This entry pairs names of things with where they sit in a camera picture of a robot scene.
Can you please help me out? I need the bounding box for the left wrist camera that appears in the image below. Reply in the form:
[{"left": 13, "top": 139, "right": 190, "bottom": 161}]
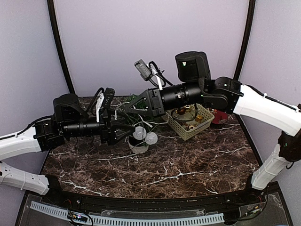
[{"left": 86, "top": 87, "right": 115, "bottom": 122}]

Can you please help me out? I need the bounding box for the clear string light wire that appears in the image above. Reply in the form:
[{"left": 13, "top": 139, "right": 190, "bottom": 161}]
[{"left": 112, "top": 103, "right": 170, "bottom": 146}]

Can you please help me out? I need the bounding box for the white woven light ball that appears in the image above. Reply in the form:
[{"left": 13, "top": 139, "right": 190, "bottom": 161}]
[
  {"left": 133, "top": 126, "right": 147, "bottom": 140},
  {"left": 144, "top": 132, "right": 158, "bottom": 145}
]

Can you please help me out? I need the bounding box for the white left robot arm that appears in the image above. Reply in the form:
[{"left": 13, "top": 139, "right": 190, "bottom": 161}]
[{"left": 0, "top": 117, "right": 135, "bottom": 195}]

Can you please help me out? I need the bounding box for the black front table rail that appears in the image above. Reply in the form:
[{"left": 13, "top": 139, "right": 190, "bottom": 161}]
[{"left": 43, "top": 190, "right": 256, "bottom": 212}]

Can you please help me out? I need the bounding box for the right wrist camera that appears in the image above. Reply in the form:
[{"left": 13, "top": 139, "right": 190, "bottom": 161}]
[{"left": 134, "top": 59, "right": 173, "bottom": 90}]

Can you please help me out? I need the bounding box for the gold gift box ornament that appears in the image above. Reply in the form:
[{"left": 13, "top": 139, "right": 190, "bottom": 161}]
[{"left": 195, "top": 115, "right": 203, "bottom": 123}]

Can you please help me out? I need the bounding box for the white slotted cable duct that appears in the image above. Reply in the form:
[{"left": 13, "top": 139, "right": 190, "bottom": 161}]
[{"left": 30, "top": 201, "right": 225, "bottom": 226}]

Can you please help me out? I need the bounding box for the pale green perforated basket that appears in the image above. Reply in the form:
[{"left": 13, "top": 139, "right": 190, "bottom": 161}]
[{"left": 161, "top": 104, "right": 214, "bottom": 141}]

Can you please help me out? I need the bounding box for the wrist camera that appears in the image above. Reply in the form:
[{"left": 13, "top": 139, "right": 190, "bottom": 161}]
[
  {"left": 134, "top": 59, "right": 173, "bottom": 90},
  {"left": 86, "top": 87, "right": 115, "bottom": 122}
]

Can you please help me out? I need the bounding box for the left black frame post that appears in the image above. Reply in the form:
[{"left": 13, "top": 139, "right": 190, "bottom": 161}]
[{"left": 47, "top": 0, "right": 76, "bottom": 94}]

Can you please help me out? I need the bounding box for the small green christmas tree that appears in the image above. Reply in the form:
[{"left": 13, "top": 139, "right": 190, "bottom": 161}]
[{"left": 119, "top": 94, "right": 152, "bottom": 154}]

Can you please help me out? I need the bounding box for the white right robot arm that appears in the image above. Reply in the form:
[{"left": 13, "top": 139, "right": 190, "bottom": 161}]
[{"left": 125, "top": 77, "right": 301, "bottom": 190}]

